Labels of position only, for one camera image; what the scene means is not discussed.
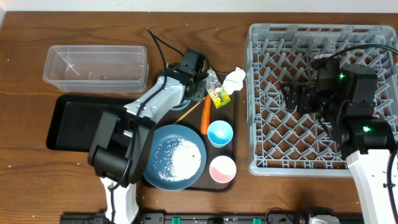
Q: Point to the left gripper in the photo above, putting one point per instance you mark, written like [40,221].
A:
[199,96]

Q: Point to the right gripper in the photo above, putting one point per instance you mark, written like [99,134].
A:
[305,93]

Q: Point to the yellow snack wrapper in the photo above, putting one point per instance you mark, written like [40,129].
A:
[215,89]

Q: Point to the white napkin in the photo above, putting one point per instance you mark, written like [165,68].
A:
[234,81]

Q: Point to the dark blue plate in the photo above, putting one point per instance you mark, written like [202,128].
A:
[161,135]

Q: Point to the pile of white rice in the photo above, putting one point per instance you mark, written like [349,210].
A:
[177,159]

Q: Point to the light blue bowl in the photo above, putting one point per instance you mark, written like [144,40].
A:
[181,106]

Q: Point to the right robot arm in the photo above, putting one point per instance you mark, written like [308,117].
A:
[368,146]

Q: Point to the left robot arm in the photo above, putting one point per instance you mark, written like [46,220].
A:
[120,150]

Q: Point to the grey dishwasher rack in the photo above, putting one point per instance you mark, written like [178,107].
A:
[286,143]

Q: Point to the wooden chopstick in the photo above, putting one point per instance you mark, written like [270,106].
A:
[189,111]

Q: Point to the orange carrot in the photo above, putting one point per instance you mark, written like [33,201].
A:
[205,118]

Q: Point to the brown serving tray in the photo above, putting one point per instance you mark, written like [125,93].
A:
[228,113]

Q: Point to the small blue cup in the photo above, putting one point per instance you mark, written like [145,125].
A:
[220,133]

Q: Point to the small pink cup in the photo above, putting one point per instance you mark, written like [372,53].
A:
[222,169]

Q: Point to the clear plastic bin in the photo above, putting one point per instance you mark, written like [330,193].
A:
[97,68]

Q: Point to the black tray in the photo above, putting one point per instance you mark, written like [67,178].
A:
[75,120]

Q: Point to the black mounting rail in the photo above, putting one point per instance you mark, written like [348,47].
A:
[159,218]

